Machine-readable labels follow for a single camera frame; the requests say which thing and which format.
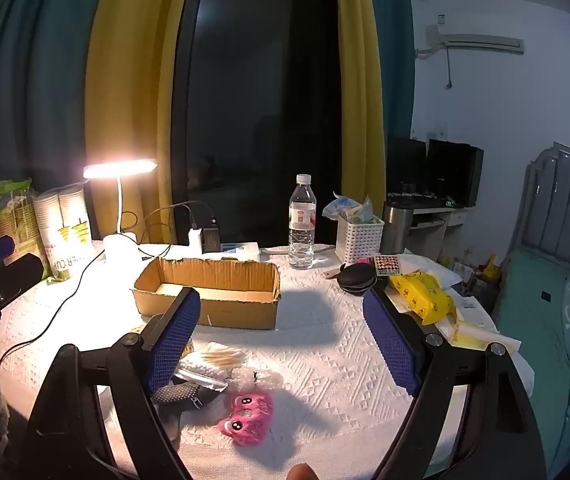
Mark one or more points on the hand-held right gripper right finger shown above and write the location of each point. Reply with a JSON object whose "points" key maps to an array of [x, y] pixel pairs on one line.
{"points": [[392, 342]]}

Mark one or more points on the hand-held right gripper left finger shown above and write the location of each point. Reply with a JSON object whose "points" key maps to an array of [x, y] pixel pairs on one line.
{"points": [[174, 342]]}

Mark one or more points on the black dotted glove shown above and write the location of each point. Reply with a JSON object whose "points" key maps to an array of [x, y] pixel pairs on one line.
{"points": [[181, 394]]}

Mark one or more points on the cardboard box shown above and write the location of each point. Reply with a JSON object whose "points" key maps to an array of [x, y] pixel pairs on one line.
{"points": [[235, 311]]}

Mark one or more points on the pink plush toy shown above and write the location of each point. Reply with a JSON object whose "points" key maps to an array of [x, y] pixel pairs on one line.
{"points": [[245, 417]]}

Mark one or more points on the person's right hand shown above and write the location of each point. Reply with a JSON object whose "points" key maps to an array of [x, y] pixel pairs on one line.
{"points": [[304, 473]]}

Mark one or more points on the green plastic packet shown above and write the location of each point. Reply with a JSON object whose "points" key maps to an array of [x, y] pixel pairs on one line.
{"points": [[15, 220]]}

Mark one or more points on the bag of cotton swabs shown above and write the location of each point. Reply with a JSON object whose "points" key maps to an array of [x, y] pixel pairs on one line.
{"points": [[215, 357]]}

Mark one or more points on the yellow wipes packet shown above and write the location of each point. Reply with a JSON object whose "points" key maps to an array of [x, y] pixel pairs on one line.
{"points": [[422, 297]]}

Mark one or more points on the pack of paper cups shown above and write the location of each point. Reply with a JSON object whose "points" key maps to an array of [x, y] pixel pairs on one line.
{"points": [[65, 240]]}

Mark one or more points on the black zip case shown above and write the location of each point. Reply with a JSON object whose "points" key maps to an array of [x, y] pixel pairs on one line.
{"points": [[357, 277]]}

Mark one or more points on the patterned small card box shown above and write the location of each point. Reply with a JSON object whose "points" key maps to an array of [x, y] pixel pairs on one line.
{"points": [[386, 265]]}

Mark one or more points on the yellow plastic bag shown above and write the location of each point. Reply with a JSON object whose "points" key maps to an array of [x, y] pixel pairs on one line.
{"points": [[475, 337]]}

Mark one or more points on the tan key holder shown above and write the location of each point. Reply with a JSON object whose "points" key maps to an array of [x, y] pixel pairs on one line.
{"points": [[331, 272]]}

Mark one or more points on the white desk lamp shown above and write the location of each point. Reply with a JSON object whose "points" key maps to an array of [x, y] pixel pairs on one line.
{"points": [[121, 249]]}

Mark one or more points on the white charger plug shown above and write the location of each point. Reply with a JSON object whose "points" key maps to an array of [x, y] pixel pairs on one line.
{"points": [[196, 240]]}

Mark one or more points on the white woven plastic basket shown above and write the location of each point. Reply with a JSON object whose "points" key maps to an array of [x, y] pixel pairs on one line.
{"points": [[360, 242]]}

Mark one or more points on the black power adapter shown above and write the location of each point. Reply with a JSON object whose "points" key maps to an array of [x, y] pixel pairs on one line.
{"points": [[212, 237]]}

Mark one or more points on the steel trash bin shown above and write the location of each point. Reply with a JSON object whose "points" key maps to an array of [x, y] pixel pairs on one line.
{"points": [[396, 230]]}

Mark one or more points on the white computer desk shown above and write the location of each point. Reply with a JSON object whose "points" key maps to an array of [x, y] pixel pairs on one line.
{"points": [[432, 220]]}

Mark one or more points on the clear water bottle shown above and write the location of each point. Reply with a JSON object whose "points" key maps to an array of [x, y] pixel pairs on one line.
{"points": [[301, 240]]}

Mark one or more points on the clear bag of packets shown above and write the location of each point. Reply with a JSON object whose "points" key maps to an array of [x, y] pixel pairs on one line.
{"points": [[347, 207]]}

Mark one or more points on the teal mattress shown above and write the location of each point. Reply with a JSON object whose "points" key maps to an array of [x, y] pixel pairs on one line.
{"points": [[540, 320]]}

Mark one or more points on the teal curtain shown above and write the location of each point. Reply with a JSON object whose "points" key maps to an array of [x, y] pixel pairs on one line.
{"points": [[30, 85], [395, 60]]}

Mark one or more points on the black monitor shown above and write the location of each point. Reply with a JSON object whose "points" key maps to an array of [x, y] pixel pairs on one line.
{"points": [[407, 165], [452, 172]]}

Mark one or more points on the yellow curtain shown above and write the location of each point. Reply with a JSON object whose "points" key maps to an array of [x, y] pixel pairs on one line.
{"points": [[360, 85], [130, 85]]}

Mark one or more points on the dark glass window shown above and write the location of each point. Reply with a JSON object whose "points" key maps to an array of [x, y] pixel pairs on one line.
{"points": [[260, 100]]}

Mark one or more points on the white air conditioner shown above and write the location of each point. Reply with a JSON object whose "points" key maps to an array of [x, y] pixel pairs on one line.
{"points": [[475, 39]]}

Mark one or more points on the grey folding bed frame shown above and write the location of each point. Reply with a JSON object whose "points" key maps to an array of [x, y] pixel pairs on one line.
{"points": [[560, 195]]}

